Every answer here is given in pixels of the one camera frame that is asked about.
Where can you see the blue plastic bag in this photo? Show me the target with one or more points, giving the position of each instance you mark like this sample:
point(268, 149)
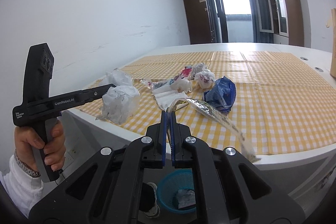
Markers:
point(222, 96)

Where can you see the silver foil snack wrapper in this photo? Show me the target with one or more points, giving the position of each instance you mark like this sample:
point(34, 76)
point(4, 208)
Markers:
point(213, 114)

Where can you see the trash pile inside basket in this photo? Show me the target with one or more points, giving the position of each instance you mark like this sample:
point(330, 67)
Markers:
point(184, 199)

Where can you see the small crumpled white plastic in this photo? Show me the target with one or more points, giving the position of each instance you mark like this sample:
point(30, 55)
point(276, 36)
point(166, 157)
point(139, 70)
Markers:
point(118, 77)

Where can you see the blue mesh trash basket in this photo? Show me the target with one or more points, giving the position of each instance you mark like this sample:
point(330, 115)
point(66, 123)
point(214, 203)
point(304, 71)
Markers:
point(169, 185)

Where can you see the balcony window door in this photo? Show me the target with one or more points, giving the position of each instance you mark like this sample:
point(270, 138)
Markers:
point(234, 19)

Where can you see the yellow checkered tablecloth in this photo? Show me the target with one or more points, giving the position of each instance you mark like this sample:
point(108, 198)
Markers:
point(282, 105)

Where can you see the person's left hand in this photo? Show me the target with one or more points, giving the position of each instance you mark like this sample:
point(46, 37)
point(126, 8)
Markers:
point(25, 138)

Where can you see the white paper napkin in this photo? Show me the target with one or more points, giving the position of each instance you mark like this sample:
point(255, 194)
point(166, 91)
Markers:
point(165, 99)

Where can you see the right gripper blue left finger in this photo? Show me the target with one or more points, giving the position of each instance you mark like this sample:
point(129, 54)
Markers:
point(163, 131)

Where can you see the white plastic bag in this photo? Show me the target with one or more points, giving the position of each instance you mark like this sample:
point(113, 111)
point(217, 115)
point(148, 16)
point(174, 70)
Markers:
point(119, 103)

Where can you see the white sneaker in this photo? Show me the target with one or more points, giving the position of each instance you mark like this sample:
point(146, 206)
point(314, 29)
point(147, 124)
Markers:
point(154, 212)

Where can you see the white tissue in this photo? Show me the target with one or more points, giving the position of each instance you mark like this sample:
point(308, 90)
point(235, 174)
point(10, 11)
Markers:
point(182, 85)

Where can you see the silver wristwatch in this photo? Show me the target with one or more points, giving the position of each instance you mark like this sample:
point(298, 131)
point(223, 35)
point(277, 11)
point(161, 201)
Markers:
point(25, 168)

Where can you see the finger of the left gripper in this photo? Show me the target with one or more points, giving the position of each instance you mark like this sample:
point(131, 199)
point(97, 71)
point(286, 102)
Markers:
point(102, 91)

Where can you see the dark brown wardrobe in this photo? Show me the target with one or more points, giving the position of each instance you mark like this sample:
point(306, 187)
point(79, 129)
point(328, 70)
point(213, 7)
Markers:
point(198, 21)

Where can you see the brown cardboard box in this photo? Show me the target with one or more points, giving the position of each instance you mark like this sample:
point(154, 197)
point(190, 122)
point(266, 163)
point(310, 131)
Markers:
point(331, 23)

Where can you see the clear wrapper with red label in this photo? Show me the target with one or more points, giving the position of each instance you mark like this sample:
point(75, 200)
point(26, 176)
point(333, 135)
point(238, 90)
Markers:
point(156, 85)

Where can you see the white left sleeve forearm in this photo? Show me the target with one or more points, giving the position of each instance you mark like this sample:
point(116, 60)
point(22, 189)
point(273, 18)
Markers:
point(24, 190)

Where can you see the white bag with red print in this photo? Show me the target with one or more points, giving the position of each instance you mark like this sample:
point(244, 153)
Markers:
point(205, 79)

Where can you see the glass door cabinet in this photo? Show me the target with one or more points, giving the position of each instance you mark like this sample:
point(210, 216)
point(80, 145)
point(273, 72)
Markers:
point(290, 23)

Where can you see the open white framed glass door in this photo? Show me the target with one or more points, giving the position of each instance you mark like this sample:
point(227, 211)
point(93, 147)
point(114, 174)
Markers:
point(265, 16)

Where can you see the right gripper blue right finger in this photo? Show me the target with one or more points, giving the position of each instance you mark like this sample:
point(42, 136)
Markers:
point(172, 120)

